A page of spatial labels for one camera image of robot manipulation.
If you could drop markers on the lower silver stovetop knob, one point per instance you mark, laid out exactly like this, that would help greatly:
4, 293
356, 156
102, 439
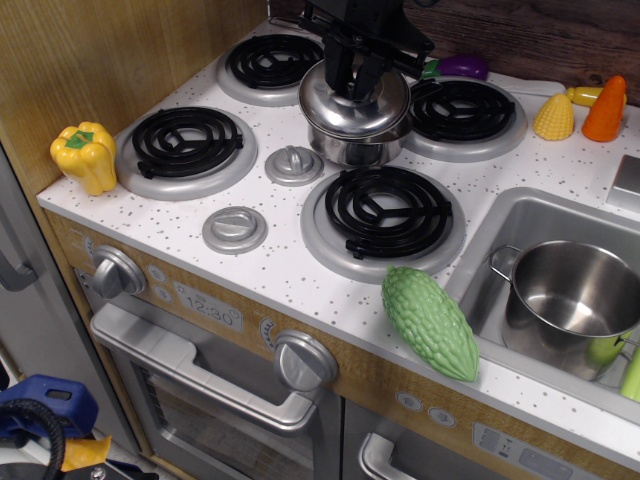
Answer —
234, 230

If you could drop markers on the oven clock display panel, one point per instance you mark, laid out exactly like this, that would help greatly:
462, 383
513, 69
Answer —
210, 307

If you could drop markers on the upper silver stovetop knob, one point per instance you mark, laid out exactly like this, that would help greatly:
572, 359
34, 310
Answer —
294, 166

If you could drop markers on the silver oven door handle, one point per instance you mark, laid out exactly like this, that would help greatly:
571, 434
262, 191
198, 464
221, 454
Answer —
174, 357

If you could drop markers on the green bitter melon toy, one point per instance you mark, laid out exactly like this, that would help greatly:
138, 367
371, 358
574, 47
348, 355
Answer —
430, 322

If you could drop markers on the silver stovetop knob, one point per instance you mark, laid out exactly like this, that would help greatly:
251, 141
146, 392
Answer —
234, 230
294, 166

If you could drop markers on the purple eggplant toy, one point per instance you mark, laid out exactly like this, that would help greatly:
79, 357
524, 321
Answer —
470, 66

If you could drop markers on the orange carrot toy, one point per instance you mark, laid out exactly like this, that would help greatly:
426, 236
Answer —
603, 122

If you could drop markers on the right silver oven dial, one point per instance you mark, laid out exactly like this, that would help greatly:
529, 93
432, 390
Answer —
302, 363

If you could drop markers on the yellow corn toy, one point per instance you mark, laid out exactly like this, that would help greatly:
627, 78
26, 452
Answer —
555, 120

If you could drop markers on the back right black burner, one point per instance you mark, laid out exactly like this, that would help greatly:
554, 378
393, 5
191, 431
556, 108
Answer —
457, 110

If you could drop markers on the lower right door handle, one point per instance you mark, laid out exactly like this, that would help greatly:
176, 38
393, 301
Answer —
406, 457

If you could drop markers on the front left black burner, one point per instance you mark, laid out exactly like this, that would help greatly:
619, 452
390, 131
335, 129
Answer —
184, 142

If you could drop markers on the silver oven dial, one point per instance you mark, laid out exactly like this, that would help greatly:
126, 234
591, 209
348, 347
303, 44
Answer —
116, 273
302, 363

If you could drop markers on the small steel pan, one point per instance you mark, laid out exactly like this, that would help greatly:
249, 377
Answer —
350, 151

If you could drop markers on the grey fridge door handle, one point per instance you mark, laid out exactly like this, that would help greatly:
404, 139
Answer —
17, 248

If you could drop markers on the left silver oven dial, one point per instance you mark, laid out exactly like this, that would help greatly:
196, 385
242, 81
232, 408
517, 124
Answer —
116, 273

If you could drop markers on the grey sink basin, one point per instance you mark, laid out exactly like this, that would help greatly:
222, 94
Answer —
524, 217

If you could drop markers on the yellow bell pepper toy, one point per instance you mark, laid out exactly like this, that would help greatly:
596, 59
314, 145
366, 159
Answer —
86, 154

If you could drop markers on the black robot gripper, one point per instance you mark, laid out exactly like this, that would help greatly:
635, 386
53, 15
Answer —
378, 31

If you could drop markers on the silver faucet base block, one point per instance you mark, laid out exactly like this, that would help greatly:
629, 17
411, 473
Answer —
624, 192

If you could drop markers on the yellow orange toy vegetable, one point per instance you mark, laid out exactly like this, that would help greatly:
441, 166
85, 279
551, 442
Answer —
584, 95

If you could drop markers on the blue clamp tool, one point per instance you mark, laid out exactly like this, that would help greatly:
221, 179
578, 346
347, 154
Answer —
70, 401

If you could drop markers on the back left black burner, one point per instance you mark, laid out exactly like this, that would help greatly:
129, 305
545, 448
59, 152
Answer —
273, 61

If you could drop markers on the large steel pot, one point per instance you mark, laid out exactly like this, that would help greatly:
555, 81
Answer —
570, 305

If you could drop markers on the shiny steel pot lid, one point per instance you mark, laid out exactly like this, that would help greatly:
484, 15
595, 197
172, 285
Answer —
379, 112

